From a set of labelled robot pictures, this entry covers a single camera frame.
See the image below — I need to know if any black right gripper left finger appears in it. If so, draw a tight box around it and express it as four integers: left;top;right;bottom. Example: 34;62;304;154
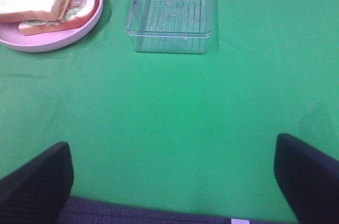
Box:
1;141;74;223

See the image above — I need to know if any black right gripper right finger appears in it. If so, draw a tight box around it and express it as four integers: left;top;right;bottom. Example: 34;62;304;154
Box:
274;133;338;223

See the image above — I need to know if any yellow cheese slice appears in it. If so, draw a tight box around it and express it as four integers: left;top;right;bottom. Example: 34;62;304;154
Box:
56;0;70;21

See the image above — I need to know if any green lettuce leaf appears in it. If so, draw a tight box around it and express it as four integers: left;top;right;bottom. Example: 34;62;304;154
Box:
22;0;95;26

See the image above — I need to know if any green tablecloth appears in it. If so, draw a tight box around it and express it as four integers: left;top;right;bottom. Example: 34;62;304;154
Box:
1;0;338;223

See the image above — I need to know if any pink round plate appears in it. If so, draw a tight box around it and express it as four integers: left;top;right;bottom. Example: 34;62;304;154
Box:
1;0;104;52

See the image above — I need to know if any clear right plastic container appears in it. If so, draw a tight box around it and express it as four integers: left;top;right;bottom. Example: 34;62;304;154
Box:
126;0;213;53

